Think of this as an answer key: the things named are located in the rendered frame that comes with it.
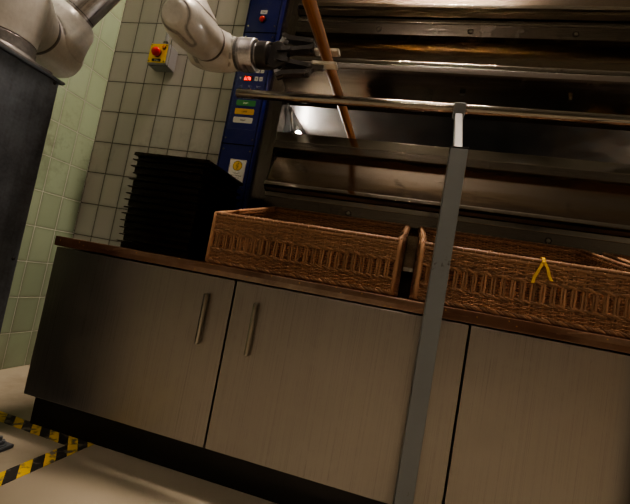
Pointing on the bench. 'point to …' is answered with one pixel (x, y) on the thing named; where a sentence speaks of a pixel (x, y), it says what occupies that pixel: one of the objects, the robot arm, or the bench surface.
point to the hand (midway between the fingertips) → (326, 58)
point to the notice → (237, 168)
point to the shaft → (327, 59)
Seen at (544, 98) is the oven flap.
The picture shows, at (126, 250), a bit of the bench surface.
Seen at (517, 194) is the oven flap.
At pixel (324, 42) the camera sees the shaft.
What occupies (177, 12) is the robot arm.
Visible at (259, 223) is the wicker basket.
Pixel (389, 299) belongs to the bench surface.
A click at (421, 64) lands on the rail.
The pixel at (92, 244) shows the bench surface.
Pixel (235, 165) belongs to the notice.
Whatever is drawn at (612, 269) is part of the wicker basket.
